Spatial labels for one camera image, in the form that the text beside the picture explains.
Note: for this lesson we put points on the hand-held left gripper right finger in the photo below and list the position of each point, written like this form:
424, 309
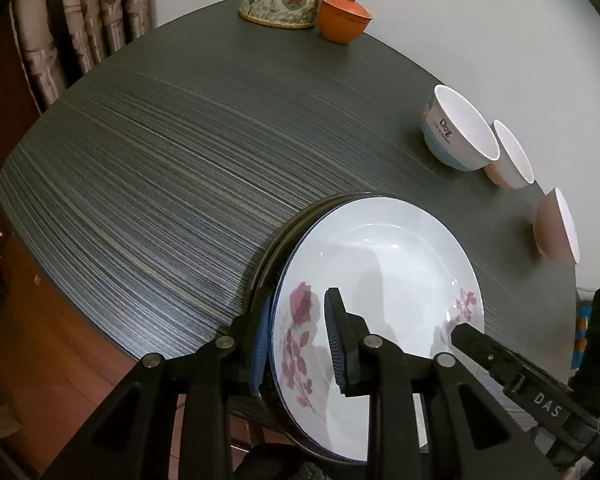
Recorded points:
334, 345

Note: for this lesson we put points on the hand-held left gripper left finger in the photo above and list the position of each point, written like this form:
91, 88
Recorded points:
259, 345

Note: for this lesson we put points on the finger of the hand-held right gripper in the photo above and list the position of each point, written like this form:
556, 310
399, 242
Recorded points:
510, 367

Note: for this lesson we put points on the white plate pink flowers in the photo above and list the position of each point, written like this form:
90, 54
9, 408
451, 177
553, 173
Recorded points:
380, 260

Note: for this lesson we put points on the pink bowl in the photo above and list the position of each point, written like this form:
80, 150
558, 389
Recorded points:
550, 225

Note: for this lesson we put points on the white bowl tan band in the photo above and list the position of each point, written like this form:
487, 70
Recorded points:
512, 160

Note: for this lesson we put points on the white bowl blue band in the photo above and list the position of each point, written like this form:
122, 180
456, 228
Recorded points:
462, 125

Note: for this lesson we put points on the blue and orange box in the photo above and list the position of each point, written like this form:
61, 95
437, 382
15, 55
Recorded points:
581, 325

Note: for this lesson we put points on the person's dark pants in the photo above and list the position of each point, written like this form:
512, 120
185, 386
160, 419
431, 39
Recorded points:
300, 467

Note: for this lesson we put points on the orange lidded cup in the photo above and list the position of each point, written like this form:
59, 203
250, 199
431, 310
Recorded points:
340, 20

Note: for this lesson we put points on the beige patterned curtain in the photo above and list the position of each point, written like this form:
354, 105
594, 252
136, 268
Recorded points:
95, 20

